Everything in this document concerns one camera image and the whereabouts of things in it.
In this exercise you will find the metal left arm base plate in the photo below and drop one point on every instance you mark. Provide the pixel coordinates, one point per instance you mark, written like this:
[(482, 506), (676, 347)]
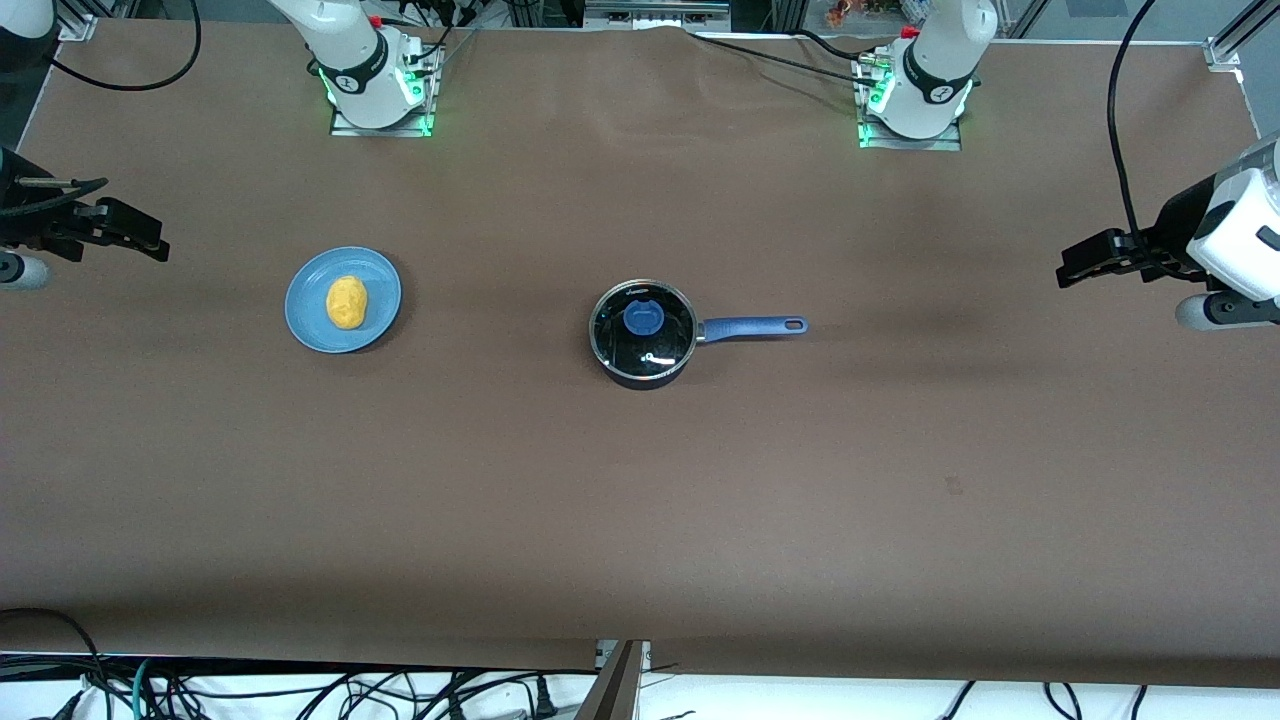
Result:
[(950, 143)]

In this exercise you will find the yellow potato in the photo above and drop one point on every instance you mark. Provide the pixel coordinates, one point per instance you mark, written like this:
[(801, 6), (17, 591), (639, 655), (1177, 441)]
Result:
[(347, 302)]

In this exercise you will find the glass lid with blue knob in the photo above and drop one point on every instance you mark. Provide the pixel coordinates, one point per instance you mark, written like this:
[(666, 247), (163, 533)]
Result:
[(640, 320)]

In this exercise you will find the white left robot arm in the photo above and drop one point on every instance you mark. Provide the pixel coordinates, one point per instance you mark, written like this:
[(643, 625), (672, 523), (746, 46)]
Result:
[(935, 60)]

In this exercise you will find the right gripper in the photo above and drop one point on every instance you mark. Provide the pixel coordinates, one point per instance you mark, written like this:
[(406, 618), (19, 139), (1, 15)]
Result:
[(22, 213)]

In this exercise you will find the aluminium frame corner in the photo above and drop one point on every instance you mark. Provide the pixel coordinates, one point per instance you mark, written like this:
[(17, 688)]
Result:
[(75, 20), (1235, 40)]

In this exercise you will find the brown table cover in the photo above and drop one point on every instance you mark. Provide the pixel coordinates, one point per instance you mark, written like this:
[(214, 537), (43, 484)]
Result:
[(640, 520)]

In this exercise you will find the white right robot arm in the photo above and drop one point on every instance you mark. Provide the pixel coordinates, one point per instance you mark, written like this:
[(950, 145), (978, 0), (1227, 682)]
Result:
[(345, 45)]

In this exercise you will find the blue round plate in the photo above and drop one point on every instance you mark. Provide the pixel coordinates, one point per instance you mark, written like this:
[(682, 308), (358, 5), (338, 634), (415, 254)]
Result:
[(310, 320)]

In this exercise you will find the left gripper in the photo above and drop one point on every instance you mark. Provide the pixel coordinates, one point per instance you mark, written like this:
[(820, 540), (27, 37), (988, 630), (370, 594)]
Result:
[(1172, 227)]

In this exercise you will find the grey metal device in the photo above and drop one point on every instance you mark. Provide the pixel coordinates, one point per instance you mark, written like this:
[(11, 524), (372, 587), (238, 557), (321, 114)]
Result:
[(655, 12)]

